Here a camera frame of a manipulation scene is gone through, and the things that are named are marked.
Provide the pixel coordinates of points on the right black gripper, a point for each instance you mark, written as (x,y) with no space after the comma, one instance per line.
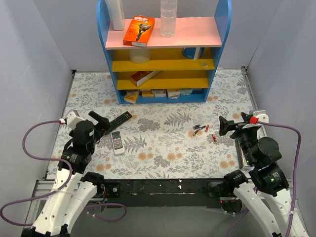
(237,126)

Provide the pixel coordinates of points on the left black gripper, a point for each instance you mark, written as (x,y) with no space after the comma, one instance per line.
(99,127)

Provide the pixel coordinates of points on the white remote control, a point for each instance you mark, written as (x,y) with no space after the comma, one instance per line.
(117,142)

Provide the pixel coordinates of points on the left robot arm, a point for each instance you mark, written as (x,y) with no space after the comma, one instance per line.
(72,188)

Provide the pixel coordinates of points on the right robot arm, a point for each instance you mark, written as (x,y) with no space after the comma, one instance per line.
(266,194)

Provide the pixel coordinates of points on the black remote control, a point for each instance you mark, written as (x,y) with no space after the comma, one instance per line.
(118,122)

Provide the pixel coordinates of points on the red battery lower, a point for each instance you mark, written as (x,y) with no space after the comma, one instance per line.
(214,138)

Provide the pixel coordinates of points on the yellow small box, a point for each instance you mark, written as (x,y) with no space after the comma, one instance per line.
(131,96)

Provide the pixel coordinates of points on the floral table mat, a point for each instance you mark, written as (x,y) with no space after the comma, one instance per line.
(158,139)

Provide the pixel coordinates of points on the light blue small box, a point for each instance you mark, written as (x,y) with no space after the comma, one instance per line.
(185,92)

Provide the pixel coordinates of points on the red white long box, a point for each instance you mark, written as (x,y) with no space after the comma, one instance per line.
(141,77)

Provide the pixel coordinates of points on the small clear object on shelf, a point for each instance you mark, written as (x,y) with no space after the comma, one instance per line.
(204,65)

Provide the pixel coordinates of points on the white plastic cup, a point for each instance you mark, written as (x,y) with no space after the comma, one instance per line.
(139,56)

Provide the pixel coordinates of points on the blue white can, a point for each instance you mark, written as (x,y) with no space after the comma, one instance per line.
(192,52)

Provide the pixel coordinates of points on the blue shelf unit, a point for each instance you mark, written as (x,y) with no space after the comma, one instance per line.
(177,72)

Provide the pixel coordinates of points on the orange razor box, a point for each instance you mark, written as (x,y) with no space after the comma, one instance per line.
(139,31)

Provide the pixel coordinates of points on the white bottle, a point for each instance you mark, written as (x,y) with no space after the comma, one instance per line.
(117,14)

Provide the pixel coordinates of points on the clear plastic bottle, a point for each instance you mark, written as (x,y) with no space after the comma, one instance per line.
(168,14)

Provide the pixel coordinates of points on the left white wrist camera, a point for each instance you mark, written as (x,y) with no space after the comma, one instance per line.
(71,119)

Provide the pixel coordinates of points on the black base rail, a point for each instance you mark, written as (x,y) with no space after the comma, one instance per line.
(166,192)

